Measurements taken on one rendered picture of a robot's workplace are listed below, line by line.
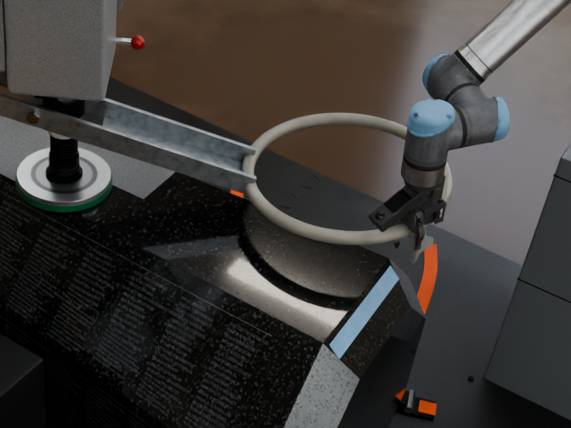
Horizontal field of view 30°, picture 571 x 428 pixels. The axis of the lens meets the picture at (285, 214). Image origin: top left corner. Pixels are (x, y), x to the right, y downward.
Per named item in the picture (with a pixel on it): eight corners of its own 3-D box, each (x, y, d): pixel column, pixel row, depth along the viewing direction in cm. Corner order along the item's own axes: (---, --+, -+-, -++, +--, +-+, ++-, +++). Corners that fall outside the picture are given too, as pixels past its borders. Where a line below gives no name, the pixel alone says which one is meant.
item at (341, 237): (239, 245, 228) (239, 235, 226) (242, 118, 266) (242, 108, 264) (466, 249, 229) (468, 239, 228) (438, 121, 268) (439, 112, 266)
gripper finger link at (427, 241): (437, 261, 235) (437, 224, 230) (415, 270, 232) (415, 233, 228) (428, 256, 237) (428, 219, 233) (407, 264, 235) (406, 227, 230)
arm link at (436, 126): (467, 116, 212) (422, 125, 209) (457, 166, 220) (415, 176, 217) (444, 92, 219) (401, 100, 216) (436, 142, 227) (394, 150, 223)
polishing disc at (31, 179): (129, 177, 250) (130, 172, 249) (65, 218, 235) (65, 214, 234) (62, 139, 258) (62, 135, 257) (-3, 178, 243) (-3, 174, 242)
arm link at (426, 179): (420, 176, 217) (392, 152, 223) (417, 195, 220) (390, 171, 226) (455, 164, 220) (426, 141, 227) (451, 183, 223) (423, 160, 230)
